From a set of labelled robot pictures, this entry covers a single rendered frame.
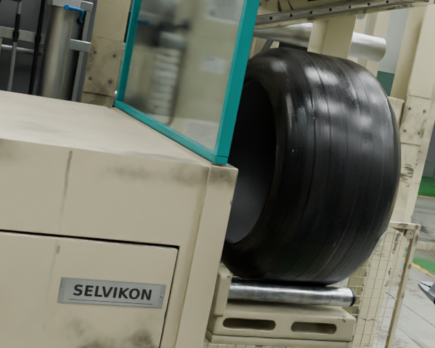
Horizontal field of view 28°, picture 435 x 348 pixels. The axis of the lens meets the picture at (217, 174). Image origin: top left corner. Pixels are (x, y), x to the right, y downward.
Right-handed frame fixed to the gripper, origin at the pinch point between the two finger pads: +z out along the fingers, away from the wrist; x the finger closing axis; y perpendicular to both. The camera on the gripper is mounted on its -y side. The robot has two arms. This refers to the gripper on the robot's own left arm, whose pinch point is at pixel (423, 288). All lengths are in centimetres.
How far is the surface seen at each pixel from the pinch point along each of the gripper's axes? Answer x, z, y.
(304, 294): 9.7, 23.2, -8.5
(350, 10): -57, 52, 36
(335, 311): 2.1, 17.4, -14.9
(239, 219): -11, 53, -11
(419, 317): -279, 48, -213
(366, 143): 1.5, 20.2, 29.3
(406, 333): -241, 46, -200
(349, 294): 0.5, 15.8, -10.0
